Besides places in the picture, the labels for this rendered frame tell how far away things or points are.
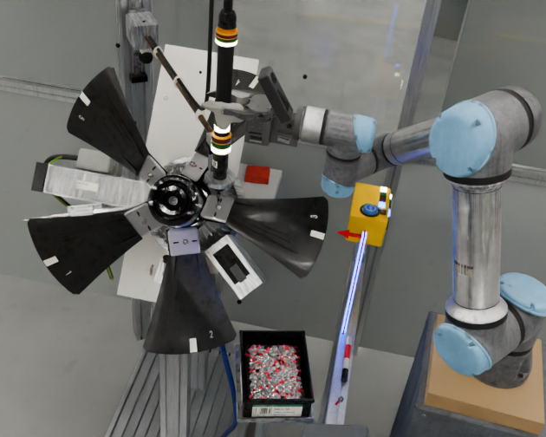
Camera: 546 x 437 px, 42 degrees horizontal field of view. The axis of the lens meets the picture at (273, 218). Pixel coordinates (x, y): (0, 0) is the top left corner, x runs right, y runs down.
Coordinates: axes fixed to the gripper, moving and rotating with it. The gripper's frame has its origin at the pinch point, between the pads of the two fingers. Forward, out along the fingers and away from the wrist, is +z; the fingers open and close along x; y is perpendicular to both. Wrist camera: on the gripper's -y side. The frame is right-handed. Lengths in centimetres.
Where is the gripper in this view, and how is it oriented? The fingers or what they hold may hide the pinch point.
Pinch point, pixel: (210, 97)
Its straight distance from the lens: 153.2
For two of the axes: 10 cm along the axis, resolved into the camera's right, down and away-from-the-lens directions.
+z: -9.8, -1.9, 0.9
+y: -0.9, 7.7, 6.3
